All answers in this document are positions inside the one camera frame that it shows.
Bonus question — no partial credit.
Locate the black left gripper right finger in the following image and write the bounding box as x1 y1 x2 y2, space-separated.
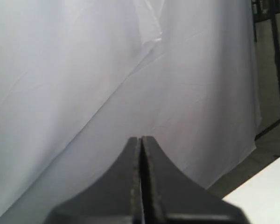
141 136 246 224

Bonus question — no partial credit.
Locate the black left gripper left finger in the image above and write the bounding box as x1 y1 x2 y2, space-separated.
45 137 142 224

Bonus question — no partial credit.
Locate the white backdrop cloth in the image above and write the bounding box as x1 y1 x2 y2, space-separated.
0 0 261 224

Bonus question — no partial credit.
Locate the black tripod stand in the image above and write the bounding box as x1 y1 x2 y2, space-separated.
252 0 280 140

